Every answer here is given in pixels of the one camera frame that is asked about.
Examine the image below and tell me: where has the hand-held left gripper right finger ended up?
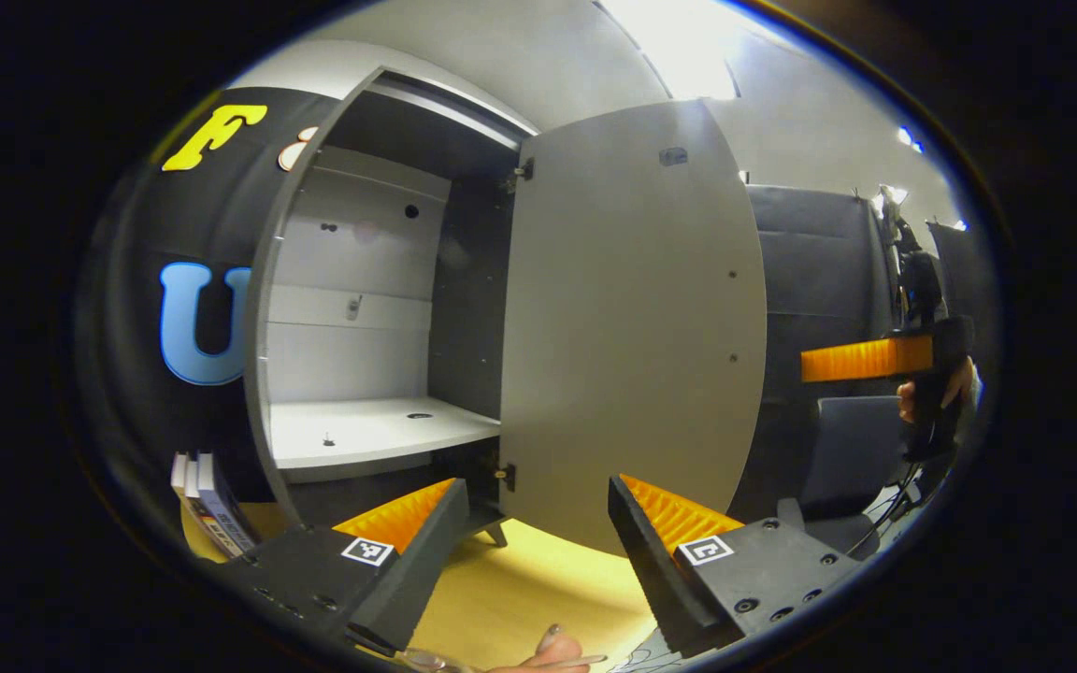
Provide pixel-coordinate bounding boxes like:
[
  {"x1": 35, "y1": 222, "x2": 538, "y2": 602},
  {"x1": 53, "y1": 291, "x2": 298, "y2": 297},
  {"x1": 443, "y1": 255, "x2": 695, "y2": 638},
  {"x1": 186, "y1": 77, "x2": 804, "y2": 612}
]
[{"x1": 607, "y1": 473, "x2": 862, "y2": 658}]

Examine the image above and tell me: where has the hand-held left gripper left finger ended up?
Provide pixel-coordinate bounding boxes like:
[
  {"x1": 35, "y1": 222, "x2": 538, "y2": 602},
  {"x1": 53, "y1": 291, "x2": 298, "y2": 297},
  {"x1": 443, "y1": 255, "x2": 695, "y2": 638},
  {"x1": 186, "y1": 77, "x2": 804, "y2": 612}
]
[{"x1": 211, "y1": 478, "x2": 471, "y2": 655}]

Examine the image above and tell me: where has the beige cabinet door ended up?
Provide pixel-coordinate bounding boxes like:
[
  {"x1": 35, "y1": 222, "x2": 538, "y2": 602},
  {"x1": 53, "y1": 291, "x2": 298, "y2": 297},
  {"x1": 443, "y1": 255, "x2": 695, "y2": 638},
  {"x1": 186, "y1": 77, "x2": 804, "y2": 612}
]
[{"x1": 498, "y1": 98, "x2": 768, "y2": 559}]

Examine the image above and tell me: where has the dark grey cabinet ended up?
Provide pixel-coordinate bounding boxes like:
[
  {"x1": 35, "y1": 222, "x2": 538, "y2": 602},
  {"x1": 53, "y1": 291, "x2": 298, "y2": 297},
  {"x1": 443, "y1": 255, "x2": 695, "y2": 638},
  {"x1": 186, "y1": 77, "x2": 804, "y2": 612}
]
[{"x1": 241, "y1": 65, "x2": 539, "y2": 548}]

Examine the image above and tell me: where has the white patterned cloth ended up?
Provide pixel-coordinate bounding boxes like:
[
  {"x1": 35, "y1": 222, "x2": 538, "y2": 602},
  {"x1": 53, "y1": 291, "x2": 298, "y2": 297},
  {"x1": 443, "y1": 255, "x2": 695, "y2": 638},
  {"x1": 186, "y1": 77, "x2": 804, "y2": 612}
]
[{"x1": 609, "y1": 624, "x2": 684, "y2": 673}]

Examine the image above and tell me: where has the grey chair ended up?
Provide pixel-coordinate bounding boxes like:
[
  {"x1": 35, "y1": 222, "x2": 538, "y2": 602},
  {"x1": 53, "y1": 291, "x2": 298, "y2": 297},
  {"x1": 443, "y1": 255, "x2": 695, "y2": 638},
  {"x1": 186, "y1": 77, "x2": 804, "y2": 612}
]
[{"x1": 777, "y1": 395, "x2": 909, "y2": 562}]

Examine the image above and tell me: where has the dark blue book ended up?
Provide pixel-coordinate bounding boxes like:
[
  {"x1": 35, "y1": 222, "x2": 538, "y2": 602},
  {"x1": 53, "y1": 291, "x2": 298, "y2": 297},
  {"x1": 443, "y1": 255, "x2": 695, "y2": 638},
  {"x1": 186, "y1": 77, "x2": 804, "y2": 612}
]
[{"x1": 197, "y1": 452, "x2": 261, "y2": 554}]

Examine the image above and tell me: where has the long ceiling light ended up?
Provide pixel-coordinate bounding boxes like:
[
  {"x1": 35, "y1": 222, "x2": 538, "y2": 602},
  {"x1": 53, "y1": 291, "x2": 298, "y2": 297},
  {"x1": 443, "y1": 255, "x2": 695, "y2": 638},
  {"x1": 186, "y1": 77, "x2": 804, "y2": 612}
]
[{"x1": 599, "y1": 0, "x2": 745, "y2": 99}]

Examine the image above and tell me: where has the black backdrop cloth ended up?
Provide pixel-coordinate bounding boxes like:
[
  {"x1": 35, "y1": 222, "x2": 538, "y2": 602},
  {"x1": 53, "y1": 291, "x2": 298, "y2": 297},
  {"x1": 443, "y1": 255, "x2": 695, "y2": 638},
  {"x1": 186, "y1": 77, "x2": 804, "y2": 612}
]
[{"x1": 76, "y1": 89, "x2": 993, "y2": 562}]

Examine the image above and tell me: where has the black cable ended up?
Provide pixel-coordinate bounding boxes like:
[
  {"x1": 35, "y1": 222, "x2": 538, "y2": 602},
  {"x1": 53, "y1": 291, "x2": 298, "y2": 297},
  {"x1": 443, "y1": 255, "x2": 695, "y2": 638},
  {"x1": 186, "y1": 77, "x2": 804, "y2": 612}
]
[{"x1": 847, "y1": 463, "x2": 923, "y2": 557}]

